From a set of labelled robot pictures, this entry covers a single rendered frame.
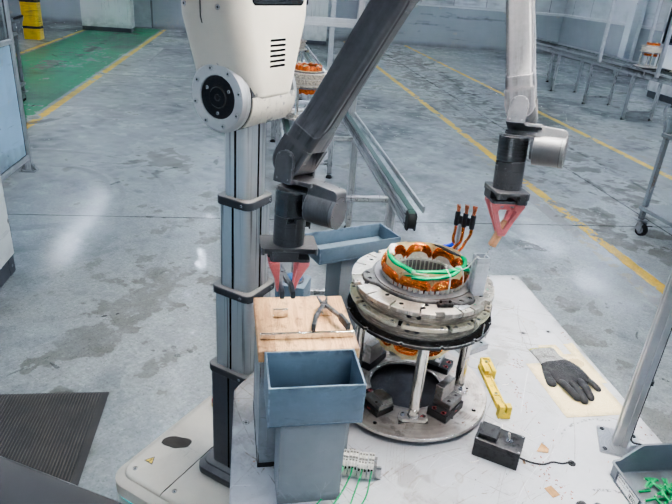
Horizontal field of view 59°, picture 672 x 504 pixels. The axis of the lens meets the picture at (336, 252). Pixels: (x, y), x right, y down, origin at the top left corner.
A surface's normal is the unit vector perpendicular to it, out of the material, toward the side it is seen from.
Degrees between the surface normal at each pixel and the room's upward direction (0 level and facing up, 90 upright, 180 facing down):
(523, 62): 51
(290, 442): 90
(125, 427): 0
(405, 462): 0
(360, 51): 84
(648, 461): 88
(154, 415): 0
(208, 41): 109
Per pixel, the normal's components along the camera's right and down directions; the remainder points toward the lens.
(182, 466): 0.07, -0.90
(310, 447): 0.17, 0.43
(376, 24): -0.43, 0.25
